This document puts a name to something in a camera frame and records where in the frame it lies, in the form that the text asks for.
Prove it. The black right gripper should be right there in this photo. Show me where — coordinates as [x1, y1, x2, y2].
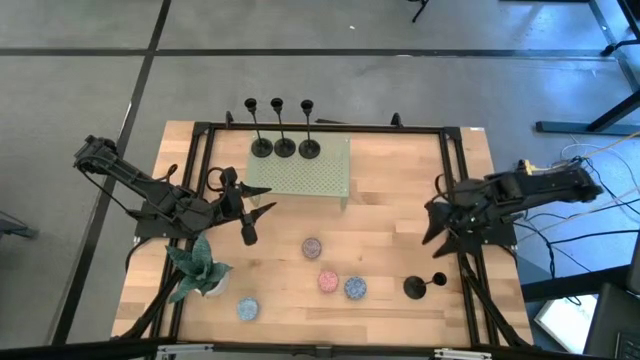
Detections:
[421, 194, 484, 260]

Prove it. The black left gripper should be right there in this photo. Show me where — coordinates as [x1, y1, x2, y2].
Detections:
[219, 167, 278, 246]

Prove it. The black candlestick holder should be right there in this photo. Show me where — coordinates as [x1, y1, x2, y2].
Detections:
[402, 271, 449, 301]
[298, 98, 322, 161]
[243, 97, 275, 159]
[269, 97, 297, 159]

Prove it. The purple patterned candle tin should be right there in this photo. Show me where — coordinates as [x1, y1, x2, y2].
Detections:
[301, 237, 323, 260]

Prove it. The dark blue patterned candle tin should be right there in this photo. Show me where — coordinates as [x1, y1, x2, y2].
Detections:
[343, 276, 368, 301]

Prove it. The pink patterned candle tin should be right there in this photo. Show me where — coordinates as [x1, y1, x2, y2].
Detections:
[317, 270, 340, 294]

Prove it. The light blue patterned candle tin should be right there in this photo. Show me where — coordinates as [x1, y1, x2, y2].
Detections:
[236, 297, 260, 322]

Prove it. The green perforated metal shelf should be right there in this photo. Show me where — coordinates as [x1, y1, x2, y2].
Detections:
[243, 133, 352, 211]

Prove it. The green plant in white pot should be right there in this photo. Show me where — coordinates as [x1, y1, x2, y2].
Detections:
[164, 234, 234, 305]

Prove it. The black floor bar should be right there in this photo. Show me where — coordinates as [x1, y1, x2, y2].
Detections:
[519, 264, 631, 304]

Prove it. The white framed board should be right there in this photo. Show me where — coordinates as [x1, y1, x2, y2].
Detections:
[533, 293, 599, 355]

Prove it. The dark desk foot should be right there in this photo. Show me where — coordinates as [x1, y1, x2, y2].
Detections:
[535, 89, 640, 136]

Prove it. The black laptop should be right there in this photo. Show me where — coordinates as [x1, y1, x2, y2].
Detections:
[582, 282, 640, 360]

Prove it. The black crossbar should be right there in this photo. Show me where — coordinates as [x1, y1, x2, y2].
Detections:
[0, 338, 640, 360]

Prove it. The black tripod leg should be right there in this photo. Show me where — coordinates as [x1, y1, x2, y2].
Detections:
[407, 0, 431, 24]

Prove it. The grey chair base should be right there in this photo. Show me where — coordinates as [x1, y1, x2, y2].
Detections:
[0, 209, 40, 240]

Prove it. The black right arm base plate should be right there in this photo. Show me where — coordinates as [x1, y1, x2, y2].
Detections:
[448, 222, 518, 247]

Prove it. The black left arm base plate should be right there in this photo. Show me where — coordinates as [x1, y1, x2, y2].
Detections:
[134, 209, 201, 240]

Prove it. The silver metal bracket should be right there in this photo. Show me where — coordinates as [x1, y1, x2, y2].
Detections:
[155, 343, 215, 358]
[433, 348, 493, 360]

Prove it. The black aluminium table frame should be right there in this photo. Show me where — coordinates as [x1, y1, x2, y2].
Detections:
[112, 110, 534, 351]

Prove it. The black floor cable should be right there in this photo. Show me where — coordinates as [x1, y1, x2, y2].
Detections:
[514, 212, 640, 281]

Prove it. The white floor cable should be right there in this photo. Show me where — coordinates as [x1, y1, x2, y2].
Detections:
[559, 142, 640, 201]

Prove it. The orange floor cable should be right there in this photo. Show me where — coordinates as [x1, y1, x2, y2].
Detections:
[532, 130, 640, 174]

